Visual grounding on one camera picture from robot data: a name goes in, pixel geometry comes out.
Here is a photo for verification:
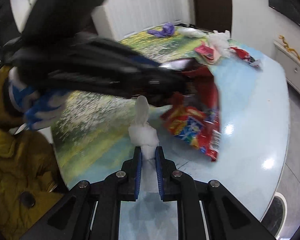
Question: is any white tissue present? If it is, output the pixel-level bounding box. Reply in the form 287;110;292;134
128;95;159;193

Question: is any red snack bag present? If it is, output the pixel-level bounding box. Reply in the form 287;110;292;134
161;64;221;161

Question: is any purple plastic bag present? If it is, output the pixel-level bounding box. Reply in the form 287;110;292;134
147;23;175;38

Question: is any white black trash bin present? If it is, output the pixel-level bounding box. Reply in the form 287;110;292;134
261;192;287;239

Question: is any blue white gloved left hand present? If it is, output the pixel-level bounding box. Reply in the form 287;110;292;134
8;67;71;131

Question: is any mustard yellow jacket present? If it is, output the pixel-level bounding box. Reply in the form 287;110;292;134
0;66;68;239

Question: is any landscape print coffee table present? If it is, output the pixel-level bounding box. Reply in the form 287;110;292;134
50;24;291;240

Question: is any pink red wrapper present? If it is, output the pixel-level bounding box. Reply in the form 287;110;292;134
194;41;221;64

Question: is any white crumpled plastic bag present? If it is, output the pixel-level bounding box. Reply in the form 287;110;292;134
208;30;231;58

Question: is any red black wrapper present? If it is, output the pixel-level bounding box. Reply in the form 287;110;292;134
229;47;261;68

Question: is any dark brown entrance door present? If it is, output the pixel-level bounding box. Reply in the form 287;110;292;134
194;0;232;32

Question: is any white grey TV stand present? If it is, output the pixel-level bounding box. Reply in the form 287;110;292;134
273;41;300;94

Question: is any golden dragon ornament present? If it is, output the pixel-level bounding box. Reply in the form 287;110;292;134
279;35;300;61

